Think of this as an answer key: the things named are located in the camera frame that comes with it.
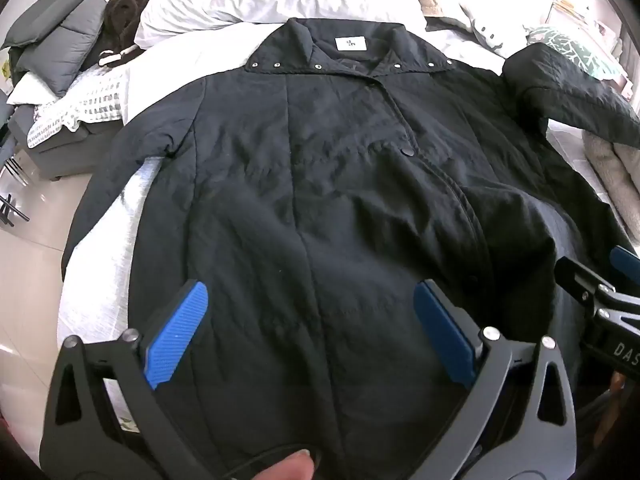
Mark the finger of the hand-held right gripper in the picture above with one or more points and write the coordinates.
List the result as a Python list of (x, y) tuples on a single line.
[(627, 262), (585, 280)]

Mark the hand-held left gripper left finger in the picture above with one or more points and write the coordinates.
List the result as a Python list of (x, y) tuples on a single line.
[(175, 330)]

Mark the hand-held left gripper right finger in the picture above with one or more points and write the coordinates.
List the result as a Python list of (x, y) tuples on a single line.
[(442, 330)]

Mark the black quilted coat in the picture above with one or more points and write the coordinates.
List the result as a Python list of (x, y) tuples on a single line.
[(300, 160)]

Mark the person's left hand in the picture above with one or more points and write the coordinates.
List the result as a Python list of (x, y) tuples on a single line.
[(285, 467)]

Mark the cream fleece blanket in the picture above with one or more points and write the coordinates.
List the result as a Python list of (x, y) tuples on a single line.
[(617, 180)]

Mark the black metal chair legs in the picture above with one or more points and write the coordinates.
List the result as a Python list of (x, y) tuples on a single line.
[(12, 210)]

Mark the grey upholstered bench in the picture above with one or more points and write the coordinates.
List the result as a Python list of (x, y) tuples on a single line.
[(65, 152)]

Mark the green leaf pattern pillow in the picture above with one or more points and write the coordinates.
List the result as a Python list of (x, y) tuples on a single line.
[(575, 50)]

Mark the white grey patterned cloth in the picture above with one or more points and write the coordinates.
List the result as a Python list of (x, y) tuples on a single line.
[(85, 105)]

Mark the white printed pillow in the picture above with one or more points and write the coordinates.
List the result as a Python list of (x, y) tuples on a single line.
[(500, 5)]

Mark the grey puffer jacket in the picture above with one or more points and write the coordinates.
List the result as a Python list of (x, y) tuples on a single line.
[(55, 35)]

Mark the brown fleece garment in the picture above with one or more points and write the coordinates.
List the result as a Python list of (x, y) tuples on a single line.
[(125, 10)]

